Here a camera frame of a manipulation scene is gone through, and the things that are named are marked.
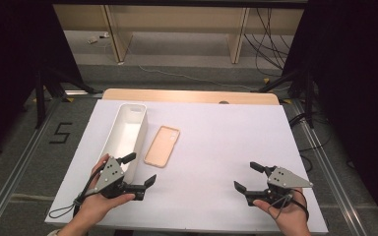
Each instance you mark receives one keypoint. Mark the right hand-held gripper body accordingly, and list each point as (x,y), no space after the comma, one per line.
(285,178)

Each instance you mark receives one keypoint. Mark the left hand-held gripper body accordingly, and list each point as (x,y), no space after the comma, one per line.
(110,175)

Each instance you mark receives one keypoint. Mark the white plastic storage bin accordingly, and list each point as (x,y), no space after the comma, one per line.
(128,131)

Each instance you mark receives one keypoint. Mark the beige phone case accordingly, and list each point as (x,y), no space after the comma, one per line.
(162,146)

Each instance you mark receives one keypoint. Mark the person's left hand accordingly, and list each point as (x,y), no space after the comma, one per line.
(95,206)

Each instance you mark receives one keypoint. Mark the person's right hand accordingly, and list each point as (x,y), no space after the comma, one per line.
(290,219)

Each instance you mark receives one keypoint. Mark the white table cover board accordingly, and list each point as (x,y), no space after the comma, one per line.
(216,137)

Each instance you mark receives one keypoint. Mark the black tripod stand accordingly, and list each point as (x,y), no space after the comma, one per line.
(309,98)
(40,98)

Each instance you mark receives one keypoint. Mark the small white floor object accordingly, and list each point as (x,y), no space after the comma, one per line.
(92,40)

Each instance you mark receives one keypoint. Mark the small black white plug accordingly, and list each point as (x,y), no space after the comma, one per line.
(104,34)

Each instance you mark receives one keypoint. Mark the black curtain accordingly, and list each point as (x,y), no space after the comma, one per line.
(6,49)
(357,65)

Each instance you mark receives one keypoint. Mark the long aluminium floor rail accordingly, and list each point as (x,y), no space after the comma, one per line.
(328,177)
(13,173)

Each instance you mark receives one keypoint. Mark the short aluminium floor rail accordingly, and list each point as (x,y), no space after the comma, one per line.
(82,93)

